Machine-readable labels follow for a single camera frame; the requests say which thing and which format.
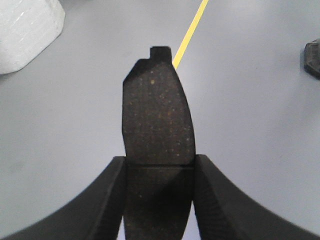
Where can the brake pad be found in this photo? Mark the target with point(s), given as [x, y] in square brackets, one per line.
[160, 151]

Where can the white foam board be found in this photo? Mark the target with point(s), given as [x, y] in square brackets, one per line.
[27, 27]

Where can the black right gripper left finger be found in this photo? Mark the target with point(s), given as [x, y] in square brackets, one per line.
[95, 214]

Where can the red white traffic cone left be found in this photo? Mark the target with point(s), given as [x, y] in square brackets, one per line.
[311, 58]

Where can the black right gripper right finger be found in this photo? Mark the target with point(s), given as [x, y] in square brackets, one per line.
[224, 212]

